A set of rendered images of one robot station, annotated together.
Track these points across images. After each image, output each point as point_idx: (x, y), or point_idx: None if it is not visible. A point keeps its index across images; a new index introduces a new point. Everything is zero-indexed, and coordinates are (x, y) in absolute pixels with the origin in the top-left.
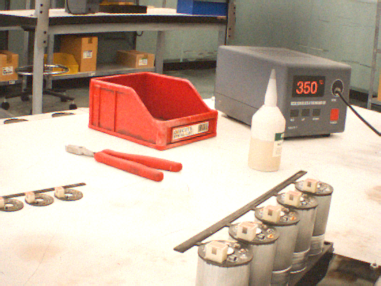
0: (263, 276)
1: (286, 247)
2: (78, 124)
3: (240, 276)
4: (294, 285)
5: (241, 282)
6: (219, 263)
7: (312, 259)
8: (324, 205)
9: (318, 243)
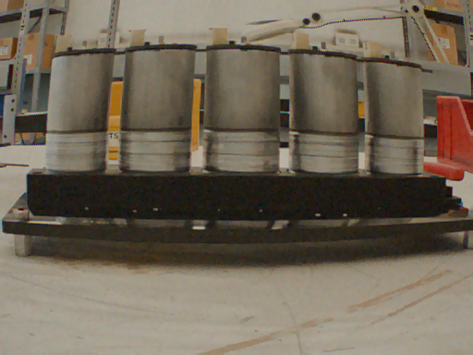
0: (141, 103)
1: (227, 86)
2: (433, 160)
3: (67, 70)
4: (266, 177)
5: (69, 81)
6: (53, 54)
7: (371, 175)
8: (388, 79)
9: (391, 153)
